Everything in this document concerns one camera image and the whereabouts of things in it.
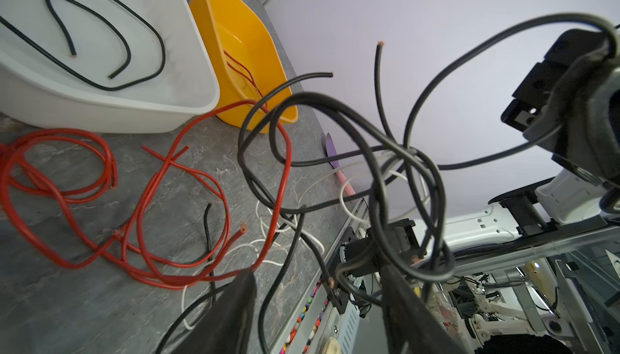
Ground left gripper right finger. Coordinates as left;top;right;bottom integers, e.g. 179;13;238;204
380;265;464;353

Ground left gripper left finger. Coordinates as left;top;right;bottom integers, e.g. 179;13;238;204
173;269;257;353

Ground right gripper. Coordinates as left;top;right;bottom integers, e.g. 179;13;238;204
500;28;620;185

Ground white plastic bin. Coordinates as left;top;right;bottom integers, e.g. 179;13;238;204
1;0;220;134

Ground red cables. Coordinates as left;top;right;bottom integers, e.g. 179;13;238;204
0;99;295;291

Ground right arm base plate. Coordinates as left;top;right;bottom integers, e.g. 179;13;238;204
321;217;422;314

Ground yellow plastic bin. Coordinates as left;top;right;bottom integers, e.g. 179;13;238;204
189;0;287;109

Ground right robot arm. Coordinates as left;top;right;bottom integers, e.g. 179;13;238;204
446;29;619;259

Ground thin white cable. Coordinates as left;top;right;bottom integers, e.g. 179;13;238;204
180;159;427;331

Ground black cables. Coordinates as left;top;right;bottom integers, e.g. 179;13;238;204
153;12;620;354

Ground red cable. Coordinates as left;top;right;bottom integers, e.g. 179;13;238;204
222;49;265;100

